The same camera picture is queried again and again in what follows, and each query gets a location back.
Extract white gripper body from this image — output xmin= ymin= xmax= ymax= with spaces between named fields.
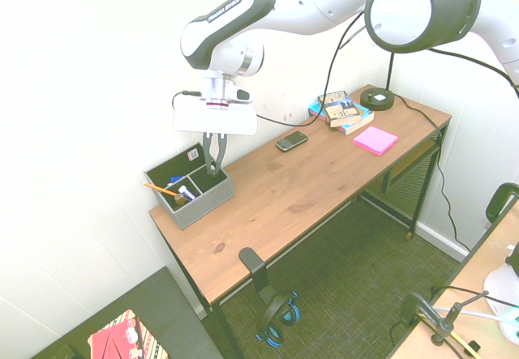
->
xmin=172 ymin=101 xmax=260 ymax=138

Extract pink sticky note pad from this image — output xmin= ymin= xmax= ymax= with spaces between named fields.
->
xmin=351 ymin=126 xmax=400 ymax=157

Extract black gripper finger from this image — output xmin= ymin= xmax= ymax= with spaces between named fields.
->
xmin=213 ymin=132 xmax=229 ymax=172
xmin=200 ymin=131 xmax=215 ymax=170

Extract black C clamp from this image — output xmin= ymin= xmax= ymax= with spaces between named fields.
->
xmin=388 ymin=291 xmax=490 ymax=348

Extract paperback book photo cover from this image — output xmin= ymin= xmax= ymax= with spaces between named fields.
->
xmin=316 ymin=89 xmax=360 ymax=129

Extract yellow pencil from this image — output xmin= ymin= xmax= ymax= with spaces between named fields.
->
xmin=139 ymin=180 xmax=180 ymax=198

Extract red patterned booklet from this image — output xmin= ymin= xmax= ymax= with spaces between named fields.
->
xmin=87 ymin=309 xmax=169 ymax=359

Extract black desk lamp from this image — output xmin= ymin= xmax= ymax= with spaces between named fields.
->
xmin=359 ymin=49 xmax=397 ymax=113

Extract black lamp power cable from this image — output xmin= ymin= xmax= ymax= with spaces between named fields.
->
xmin=392 ymin=93 xmax=472 ymax=251

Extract white teal power strip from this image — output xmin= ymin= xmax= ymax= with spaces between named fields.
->
xmin=497 ymin=307 xmax=519 ymax=344

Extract light blue paperback book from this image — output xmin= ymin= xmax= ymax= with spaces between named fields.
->
xmin=307 ymin=99 xmax=376 ymax=136

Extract black keypad mobile phone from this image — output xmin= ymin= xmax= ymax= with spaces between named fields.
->
xmin=275 ymin=130 xmax=310 ymax=152

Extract grey fabric desk organizer holder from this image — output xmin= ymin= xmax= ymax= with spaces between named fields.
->
xmin=144 ymin=141 xmax=236 ymax=231

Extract dark side table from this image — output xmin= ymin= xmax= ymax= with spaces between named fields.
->
xmin=29 ymin=265 xmax=225 ymax=359

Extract black blue headphones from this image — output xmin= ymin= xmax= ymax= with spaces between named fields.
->
xmin=255 ymin=289 xmax=302 ymax=349

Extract wooden desk with black frame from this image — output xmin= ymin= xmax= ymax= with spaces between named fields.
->
xmin=151 ymin=111 xmax=453 ymax=359

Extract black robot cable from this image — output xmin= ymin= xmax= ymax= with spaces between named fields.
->
xmin=171 ymin=9 xmax=519 ymax=127

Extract black headphone hanger hook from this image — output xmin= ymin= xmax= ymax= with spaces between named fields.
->
xmin=238 ymin=246 xmax=281 ymax=308

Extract black table clamp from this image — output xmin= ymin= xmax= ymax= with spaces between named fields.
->
xmin=485 ymin=182 xmax=519 ymax=231

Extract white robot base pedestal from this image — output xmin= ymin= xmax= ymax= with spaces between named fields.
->
xmin=483 ymin=243 xmax=519 ymax=316

